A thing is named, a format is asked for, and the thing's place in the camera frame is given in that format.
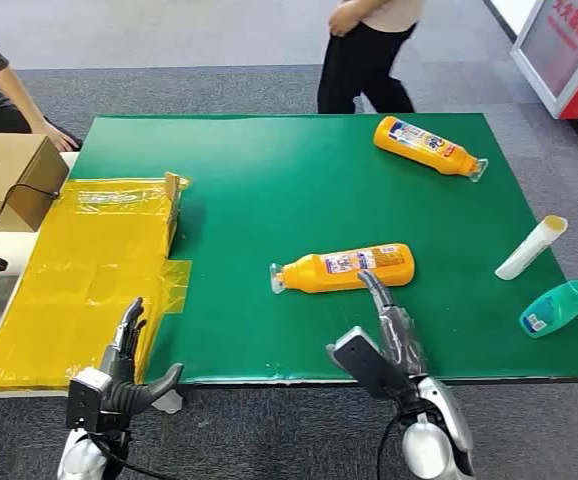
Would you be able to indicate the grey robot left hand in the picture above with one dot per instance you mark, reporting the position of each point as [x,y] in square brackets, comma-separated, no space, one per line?
[119,397]

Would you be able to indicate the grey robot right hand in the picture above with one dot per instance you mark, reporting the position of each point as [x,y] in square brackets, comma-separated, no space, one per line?
[401,341]

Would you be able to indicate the orange detergent bottle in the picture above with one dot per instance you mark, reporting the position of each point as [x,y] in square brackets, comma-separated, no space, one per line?
[419,144]
[349,268]

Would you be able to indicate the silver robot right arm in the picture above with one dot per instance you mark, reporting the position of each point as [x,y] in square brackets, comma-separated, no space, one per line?
[434,444]

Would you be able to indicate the white tube bottle yellow cap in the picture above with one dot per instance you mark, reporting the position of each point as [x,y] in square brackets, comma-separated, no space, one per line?
[529,248]

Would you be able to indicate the teal plastic bottle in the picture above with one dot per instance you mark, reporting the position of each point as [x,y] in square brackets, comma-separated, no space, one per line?
[554,310]

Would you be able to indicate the white table leg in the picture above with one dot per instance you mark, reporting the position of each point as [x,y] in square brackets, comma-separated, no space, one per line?
[169,403]

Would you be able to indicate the yellow plastic wrapped box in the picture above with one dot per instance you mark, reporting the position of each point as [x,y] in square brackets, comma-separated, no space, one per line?
[79,265]

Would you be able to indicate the green table mat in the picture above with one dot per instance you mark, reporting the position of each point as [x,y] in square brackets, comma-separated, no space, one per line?
[294,185]

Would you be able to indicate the brown cardboard box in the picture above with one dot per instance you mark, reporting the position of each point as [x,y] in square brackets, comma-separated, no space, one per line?
[4,175]

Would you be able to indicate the standing person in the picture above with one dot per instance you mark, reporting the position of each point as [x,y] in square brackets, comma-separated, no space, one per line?
[364,60]

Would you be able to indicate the red white sign stand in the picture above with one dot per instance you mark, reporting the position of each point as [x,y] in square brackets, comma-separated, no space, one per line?
[569,46]

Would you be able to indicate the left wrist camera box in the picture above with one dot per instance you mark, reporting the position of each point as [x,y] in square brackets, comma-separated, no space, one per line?
[86,397]

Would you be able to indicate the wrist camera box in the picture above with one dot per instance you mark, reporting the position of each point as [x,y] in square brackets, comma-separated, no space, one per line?
[86,397]
[364,361]

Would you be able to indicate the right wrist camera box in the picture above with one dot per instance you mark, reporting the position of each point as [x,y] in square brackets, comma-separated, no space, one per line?
[364,361]

